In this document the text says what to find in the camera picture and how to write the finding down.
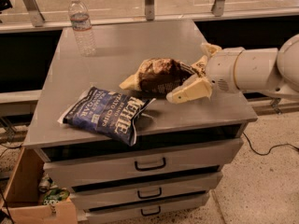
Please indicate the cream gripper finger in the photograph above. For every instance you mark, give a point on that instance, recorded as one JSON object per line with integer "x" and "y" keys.
{"x": 210, "y": 50}
{"x": 193, "y": 88}

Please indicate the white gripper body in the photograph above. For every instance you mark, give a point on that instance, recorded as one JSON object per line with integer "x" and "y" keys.
{"x": 221, "y": 68}

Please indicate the brown chip bag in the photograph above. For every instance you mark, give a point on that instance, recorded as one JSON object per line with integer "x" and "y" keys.
{"x": 161, "y": 75}

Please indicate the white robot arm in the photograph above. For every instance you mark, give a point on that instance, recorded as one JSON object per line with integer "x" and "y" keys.
{"x": 272, "y": 72}

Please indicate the blue kettle chip bag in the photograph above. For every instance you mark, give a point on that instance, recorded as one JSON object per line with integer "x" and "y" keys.
{"x": 109, "y": 113}

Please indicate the green snack bag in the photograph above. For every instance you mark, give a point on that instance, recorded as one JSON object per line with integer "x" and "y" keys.
{"x": 54, "y": 196}

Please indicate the grey drawer cabinet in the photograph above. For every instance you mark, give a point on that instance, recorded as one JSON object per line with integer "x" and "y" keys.
{"x": 121, "y": 49}

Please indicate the top grey drawer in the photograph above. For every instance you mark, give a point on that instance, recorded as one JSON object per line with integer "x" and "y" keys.
{"x": 100, "y": 169}

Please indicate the grey drawer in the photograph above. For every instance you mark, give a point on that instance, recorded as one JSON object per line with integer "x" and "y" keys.
{"x": 147, "y": 208}
{"x": 100, "y": 169}
{"x": 144, "y": 189}

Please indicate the clear plastic water bottle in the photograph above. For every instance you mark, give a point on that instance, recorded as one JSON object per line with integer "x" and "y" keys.
{"x": 82, "y": 27}

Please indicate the bottom grey drawer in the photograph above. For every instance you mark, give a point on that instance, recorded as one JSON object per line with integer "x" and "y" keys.
{"x": 147, "y": 208}

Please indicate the middle grey drawer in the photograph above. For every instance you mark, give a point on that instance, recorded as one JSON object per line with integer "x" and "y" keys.
{"x": 144, "y": 189}

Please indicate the cardboard box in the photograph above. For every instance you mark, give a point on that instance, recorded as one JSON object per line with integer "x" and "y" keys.
{"x": 22, "y": 200}

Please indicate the metal railing frame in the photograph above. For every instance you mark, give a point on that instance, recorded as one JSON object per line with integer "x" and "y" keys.
{"x": 30, "y": 15}

